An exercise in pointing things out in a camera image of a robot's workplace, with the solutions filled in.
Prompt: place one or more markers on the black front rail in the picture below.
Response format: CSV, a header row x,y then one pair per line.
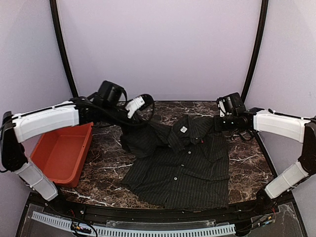
x,y
236,212

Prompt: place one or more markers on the black frame post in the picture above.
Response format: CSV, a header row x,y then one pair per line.
x,y
61,46
256,49

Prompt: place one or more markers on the right black frame post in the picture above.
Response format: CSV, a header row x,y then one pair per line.
x,y
256,49

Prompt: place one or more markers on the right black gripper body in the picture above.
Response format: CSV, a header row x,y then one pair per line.
x,y
229,123

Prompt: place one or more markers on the black pinstriped shirt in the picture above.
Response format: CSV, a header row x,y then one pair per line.
x,y
181,166

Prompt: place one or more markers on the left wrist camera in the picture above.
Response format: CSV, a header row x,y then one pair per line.
x,y
110,93

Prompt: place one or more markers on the white slotted cable duct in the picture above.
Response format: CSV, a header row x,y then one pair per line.
x,y
133,229

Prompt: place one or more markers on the left black frame post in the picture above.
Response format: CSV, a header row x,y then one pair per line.
x,y
61,46

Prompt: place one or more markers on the black brooch stand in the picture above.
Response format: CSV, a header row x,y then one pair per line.
x,y
246,134

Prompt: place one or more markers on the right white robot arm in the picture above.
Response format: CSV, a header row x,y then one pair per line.
x,y
290,142

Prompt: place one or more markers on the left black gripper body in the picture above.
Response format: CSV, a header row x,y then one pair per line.
x,y
136,121

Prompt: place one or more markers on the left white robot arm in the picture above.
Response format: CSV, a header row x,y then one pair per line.
x,y
16,129

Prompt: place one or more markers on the orange plastic bin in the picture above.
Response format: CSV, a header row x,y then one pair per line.
x,y
61,154

